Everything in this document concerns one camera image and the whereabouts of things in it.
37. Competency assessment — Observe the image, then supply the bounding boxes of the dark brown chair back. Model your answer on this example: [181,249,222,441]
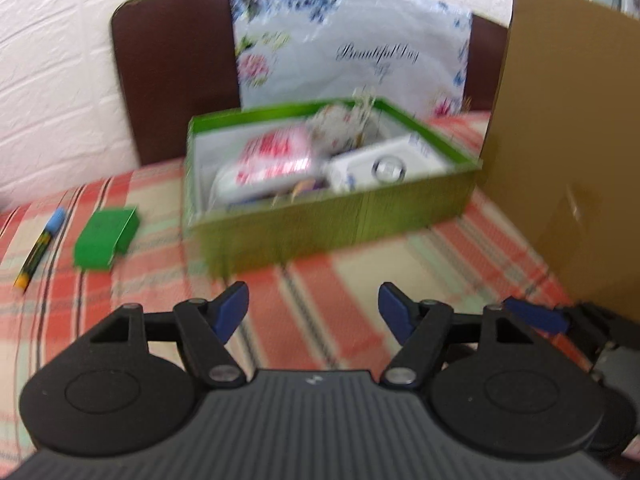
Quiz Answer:
[110,0,512,167]

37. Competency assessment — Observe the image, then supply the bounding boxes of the large green cardboard box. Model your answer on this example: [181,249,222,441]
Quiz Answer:
[183,97,484,277]

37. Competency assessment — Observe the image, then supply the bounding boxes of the plaid tablecloth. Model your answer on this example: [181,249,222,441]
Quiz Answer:
[0,110,598,467]

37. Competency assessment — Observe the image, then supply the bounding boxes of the small green box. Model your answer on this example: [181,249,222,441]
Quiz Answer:
[73,206,141,269]

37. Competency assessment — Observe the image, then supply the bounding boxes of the small white box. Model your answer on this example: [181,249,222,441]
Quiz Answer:
[327,135,449,194]

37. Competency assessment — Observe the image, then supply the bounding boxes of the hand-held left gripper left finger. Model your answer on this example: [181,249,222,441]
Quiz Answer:
[90,281,250,387]

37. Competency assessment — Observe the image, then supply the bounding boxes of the floral printed white bag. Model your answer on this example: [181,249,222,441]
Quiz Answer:
[228,0,474,117]

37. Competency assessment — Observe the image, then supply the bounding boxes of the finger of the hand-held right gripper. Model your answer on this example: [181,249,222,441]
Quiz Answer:
[502,296,571,337]

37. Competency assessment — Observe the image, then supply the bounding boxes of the pink plastic bag packet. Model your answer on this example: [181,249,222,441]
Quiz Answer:
[214,127,327,207]

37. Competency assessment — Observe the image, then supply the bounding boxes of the large brown cardboard box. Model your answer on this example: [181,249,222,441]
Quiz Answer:
[479,0,640,332]

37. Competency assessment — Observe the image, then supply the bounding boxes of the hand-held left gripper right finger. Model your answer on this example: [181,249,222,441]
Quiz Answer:
[378,282,535,388]

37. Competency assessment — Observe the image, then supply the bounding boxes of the floral fabric drawstring pouch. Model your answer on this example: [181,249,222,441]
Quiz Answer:
[306,87,382,155]

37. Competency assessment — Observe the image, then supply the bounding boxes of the black marker with blue cap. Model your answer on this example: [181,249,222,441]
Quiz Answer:
[13,208,67,294]

